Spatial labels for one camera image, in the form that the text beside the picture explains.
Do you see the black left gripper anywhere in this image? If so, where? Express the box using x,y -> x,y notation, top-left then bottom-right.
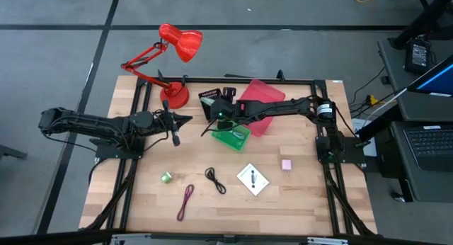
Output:
151,98 -> 194,148

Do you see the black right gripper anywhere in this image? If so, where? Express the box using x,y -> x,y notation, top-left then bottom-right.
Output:
209,86 -> 246,131

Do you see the magenta braided cable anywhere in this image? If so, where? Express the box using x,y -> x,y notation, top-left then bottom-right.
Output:
176,183 -> 195,222

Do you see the white square card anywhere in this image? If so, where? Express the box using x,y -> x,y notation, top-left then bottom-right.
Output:
236,163 -> 270,197

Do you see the pink plastic bin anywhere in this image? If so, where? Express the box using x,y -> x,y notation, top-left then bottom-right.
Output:
237,79 -> 286,138

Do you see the black box with white insert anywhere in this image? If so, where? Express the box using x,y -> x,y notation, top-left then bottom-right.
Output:
197,88 -> 223,113

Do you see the red desk lamp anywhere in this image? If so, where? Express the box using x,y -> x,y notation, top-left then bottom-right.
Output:
120,23 -> 204,110

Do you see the green plastic basket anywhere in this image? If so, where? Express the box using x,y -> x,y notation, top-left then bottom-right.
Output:
211,121 -> 252,153

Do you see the white paper sheet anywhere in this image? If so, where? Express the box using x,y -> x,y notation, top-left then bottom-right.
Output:
352,118 -> 378,157

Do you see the black furniture foot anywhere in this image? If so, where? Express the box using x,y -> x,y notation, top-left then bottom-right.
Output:
0,144 -> 28,161

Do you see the black rig beam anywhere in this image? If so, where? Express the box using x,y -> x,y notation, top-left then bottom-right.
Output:
0,229 -> 453,245

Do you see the black power adapter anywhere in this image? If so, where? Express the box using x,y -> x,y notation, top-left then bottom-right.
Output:
404,38 -> 432,75

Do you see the black laptop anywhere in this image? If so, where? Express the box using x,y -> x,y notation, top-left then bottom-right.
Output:
403,125 -> 453,172

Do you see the monitor with blue screen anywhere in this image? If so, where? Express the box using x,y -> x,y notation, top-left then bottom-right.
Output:
406,55 -> 453,97

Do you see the dark grey desk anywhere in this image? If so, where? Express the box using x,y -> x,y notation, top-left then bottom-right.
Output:
377,38 -> 453,203

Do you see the black desk leg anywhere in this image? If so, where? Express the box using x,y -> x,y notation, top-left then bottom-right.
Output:
389,0 -> 453,50

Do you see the black table frame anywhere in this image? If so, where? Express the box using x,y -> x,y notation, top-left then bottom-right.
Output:
79,69 -> 378,239

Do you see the black floor cable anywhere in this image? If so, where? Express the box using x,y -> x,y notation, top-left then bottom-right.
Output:
348,65 -> 387,106

